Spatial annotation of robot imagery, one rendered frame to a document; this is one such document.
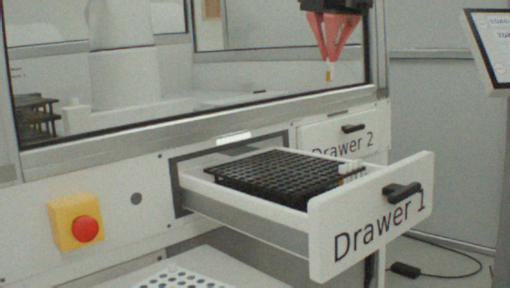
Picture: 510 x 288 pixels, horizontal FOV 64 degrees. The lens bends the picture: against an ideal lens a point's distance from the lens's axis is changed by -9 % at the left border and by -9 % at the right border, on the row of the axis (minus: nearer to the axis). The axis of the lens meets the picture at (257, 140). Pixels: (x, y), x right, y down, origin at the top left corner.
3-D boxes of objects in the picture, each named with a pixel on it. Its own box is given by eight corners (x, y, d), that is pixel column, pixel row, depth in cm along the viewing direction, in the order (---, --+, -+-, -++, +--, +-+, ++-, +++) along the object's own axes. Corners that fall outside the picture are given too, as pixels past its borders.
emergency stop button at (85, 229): (102, 240, 62) (97, 213, 61) (76, 247, 59) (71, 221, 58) (95, 233, 64) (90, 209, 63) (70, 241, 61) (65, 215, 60)
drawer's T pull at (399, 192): (422, 190, 60) (422, 181, 60) (393, 206, 56) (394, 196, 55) (400, 186, 63) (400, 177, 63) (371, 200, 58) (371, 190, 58)
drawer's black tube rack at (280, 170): (365, 201, 75) (365, 166, 73) (294, 236, 64) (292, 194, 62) (276, 179, 91) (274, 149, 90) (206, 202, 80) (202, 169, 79)
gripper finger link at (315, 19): (337, 67, 62) (343, 1, 59) (300, 59, 67) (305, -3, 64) (364, 65, 67) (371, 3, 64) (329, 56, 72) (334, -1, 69)
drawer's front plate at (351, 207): (432, 213, 72) (434, 150, 69) (320, 285, 53) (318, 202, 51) (423, 211, 73) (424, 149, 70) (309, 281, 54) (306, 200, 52)
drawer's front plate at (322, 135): (378, 150, 115) (378, 108, 113) (304, 178, 97) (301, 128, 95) (372, 149, 117) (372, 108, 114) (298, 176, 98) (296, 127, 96)
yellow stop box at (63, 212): (108, 241, 65) (100, 197, 63) (64, 256, 60) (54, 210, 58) (96, 231, 68) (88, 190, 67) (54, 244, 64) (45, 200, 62)
